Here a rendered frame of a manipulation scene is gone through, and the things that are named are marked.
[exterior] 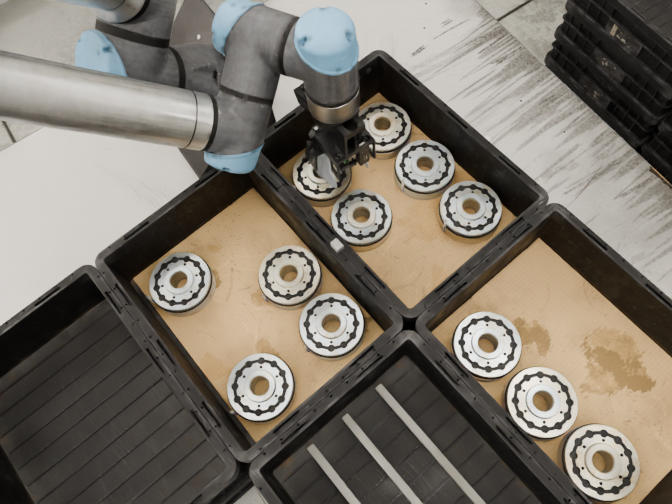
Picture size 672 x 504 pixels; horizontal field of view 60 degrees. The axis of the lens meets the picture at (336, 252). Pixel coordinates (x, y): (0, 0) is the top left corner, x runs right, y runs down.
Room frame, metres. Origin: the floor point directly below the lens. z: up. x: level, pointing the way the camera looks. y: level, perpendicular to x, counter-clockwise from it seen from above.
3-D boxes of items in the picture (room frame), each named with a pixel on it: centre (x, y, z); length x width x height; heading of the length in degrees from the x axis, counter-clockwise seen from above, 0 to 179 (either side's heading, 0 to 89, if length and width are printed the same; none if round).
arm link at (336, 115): (0.51, -0.04, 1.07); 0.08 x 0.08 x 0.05
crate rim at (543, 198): (0.45, -0.11, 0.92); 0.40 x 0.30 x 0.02; 31
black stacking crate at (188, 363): (0.30, 0.15, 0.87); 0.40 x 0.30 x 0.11; 31
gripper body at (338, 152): (0.50, -0.04, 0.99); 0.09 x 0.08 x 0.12; 24
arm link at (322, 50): (0.51, -0.03, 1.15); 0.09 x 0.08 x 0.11; 55
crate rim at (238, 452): (0.30, 0.15, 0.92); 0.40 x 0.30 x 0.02; 31
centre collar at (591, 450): (-0.02, -0.31, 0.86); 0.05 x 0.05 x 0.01
